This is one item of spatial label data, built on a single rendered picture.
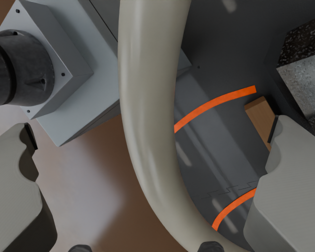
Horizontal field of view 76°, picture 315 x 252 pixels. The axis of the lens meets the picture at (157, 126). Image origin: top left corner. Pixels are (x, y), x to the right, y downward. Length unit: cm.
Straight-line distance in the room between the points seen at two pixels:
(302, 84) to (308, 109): 9
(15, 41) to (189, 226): 52
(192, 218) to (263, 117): 113
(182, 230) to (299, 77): 66
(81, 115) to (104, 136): 111
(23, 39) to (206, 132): 115
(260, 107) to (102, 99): 90
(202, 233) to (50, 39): 54
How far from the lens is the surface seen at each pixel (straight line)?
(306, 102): 79
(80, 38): 63
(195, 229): 18
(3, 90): 53
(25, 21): 63
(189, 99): 138
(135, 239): 232
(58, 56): 57
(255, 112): 126
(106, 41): 59
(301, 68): 75
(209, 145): 147
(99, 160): 193
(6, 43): 57
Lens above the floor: 134
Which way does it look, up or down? 62 degrees down
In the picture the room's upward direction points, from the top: 134 degrees counter-clockwise
